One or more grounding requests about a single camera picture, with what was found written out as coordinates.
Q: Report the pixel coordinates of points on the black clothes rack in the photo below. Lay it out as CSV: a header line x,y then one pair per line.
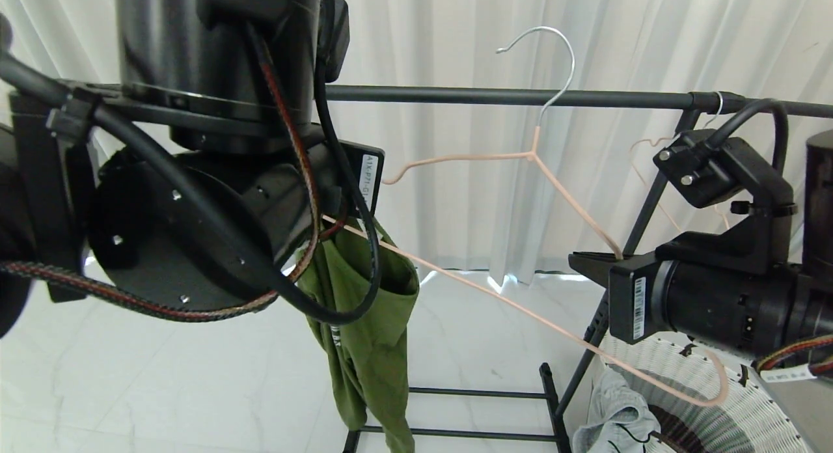
x,y
488,96

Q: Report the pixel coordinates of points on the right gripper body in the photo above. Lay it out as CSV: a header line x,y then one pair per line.
x,y
716,310

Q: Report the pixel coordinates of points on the white curtain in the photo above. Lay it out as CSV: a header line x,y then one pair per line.
x,y
455,49

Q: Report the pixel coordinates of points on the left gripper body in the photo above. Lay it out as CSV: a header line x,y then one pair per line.
x,y
345,179

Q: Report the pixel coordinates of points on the pale grey shorts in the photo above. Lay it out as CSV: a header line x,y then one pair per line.
x,y
612,414

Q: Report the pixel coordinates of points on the white laundry basket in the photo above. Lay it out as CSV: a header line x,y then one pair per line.
x,y
716,427

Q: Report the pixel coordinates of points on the pink clothes hanger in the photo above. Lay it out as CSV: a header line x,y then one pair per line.
x,y
533,153
718,108

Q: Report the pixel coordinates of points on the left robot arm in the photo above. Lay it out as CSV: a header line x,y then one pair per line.
x,y
195,49

